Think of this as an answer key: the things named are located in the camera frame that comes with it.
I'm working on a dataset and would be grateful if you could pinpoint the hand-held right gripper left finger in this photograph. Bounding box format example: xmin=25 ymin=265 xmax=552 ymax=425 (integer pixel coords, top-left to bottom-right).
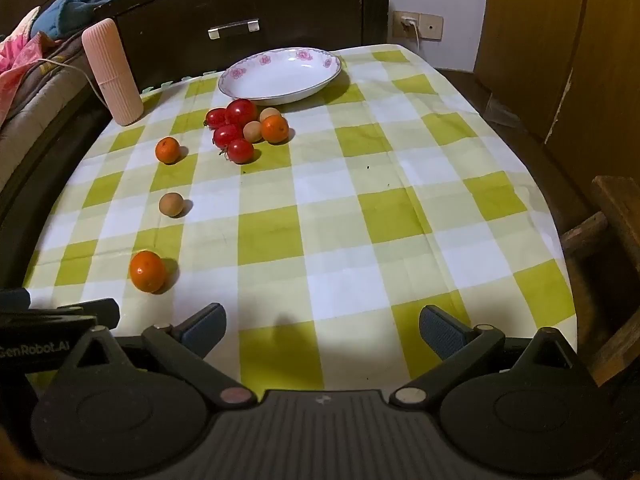
xmin=62 ymin=302 xmax=256 ymax=407

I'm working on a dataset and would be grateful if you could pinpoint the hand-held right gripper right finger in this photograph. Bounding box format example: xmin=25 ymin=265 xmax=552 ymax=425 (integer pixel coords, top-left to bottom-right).
xmin=389 ymin=305 xmax=599 ymax=407

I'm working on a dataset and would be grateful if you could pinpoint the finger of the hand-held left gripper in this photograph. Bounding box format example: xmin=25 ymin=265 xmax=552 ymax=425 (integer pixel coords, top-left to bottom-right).
xmin=0 ymin=287 xmax=32 ymax=312
xmin=31 ymin=298 xmax=121 ymax=332

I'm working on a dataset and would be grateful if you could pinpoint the mandarin orange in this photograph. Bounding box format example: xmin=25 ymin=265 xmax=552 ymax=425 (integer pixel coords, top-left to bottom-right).
xmin=261 ymin=115 xmax=290 ymax=144
xmin=129 ymin=251 xmax=167 ymax=294
xmin=155 ymin=137 xmax=181 ymax=165

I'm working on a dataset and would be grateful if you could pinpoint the large red tomato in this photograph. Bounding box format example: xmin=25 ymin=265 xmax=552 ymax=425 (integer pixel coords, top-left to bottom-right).
xmin=225 ymin=98 xmax=259 ymax=127

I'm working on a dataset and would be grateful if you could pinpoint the white floral plate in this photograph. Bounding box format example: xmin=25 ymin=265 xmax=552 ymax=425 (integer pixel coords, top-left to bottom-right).
xmin=217 ymin=47 xmax=343 ymax=106

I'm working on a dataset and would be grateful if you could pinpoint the green checked tablecloth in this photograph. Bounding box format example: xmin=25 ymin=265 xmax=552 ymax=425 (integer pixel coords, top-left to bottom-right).
xmin=22 ymin=44 xmax=581 ymax=392

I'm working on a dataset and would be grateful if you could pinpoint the brown quilt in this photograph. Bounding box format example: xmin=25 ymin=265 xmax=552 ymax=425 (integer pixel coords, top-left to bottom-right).
xmin=0 ymin=37 xmax=101 ymax=192

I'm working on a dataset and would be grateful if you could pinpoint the wooden stool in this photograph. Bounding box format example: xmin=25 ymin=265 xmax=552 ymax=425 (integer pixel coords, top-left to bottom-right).
xmin=559 ymin=175 xmax=640 ymax=387

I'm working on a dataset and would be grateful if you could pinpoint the pink ribbed bottle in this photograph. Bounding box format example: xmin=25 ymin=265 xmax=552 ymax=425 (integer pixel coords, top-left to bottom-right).
xmin=81 ymin=18 xmax=144 ymax=127

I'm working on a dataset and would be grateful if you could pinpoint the green foam mat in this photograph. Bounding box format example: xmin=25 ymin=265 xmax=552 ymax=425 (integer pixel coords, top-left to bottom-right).
xmin=140 ymin=71 xmax=221 ymax=96

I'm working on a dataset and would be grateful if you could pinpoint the pink patterned cloth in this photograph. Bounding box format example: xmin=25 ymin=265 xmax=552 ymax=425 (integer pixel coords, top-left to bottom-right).
xmin=0 ymin=7 xmax=66 ymax=127

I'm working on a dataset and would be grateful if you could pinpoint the blue cloth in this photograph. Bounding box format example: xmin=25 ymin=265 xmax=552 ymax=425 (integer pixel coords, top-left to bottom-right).
xmin=37 ymin=0 xmax=123 ymax=41

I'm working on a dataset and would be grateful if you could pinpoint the brown wooden wardrobe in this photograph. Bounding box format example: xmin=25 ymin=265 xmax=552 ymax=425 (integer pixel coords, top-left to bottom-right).
xmin=472 ymin=0 xmax=640 ymax=196

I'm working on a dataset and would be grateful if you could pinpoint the dark wooden nightstand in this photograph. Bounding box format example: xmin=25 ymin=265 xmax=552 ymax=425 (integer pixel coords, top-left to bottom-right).
xmin=92 ymin=0 xmax=391 ymax=97

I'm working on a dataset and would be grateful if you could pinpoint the thin white cable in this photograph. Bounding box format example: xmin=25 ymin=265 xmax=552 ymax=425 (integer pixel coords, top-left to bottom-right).
xmin=30 ymin=57 xmax=113 ymax=111

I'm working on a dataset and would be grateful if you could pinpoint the silver drawer handle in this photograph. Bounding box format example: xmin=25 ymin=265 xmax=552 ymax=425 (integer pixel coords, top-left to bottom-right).
xmin=208 ymin=19 xmax=260 ymax=41

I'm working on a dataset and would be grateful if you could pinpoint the beige wall socket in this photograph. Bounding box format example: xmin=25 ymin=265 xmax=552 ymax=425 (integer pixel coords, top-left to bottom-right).
xmin=391 ymin=10 xmax=444 ymax=42

